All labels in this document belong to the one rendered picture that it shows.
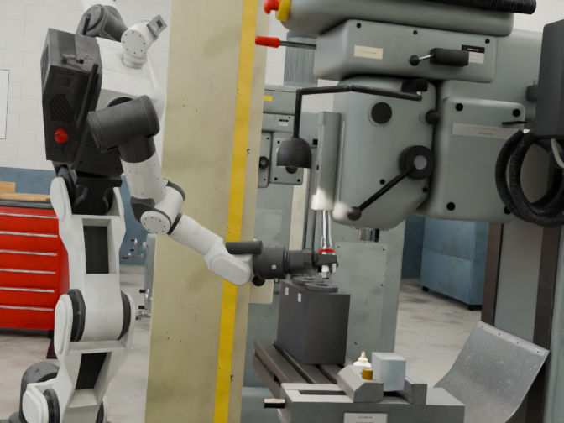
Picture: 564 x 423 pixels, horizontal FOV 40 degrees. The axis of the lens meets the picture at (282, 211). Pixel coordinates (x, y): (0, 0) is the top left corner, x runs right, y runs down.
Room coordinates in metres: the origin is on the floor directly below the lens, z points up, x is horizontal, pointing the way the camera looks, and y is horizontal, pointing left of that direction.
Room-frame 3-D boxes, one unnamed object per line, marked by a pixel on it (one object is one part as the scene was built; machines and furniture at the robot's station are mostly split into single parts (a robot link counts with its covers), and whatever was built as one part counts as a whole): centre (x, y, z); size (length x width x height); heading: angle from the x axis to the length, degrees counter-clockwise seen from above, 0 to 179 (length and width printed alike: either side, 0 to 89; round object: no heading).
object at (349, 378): (1.51, -0.18, 1.01); 0.12 x 0.06 x 0.04; 11
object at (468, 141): (1.73, -0.38, 1.47); 0.24 x 0.19 x 0.26; 13
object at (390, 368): (1.52, -0.23, 1.04); 0.06 x 0.05 x 0.06; 11
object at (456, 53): (1.57, -0.29, 1.66); 0.12 x 0.04 x 0.04; 103
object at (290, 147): (1.59, -0.02, 1.46); 0.07 x 0.07 x 0.06
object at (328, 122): (1.67, -0.09, 1.45); 0.04 x 0.04 x 0.21; 13
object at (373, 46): (1.70, -0.23, 1.68); 0.34 x 0.24 x 0.10; 103
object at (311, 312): (2.10, -0.10, 1.02); 0.22 x 0.12 x 0.20; 19
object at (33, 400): (2.23, 0.59, 0.68); 0.21 x 0.20 x 0.13; 33
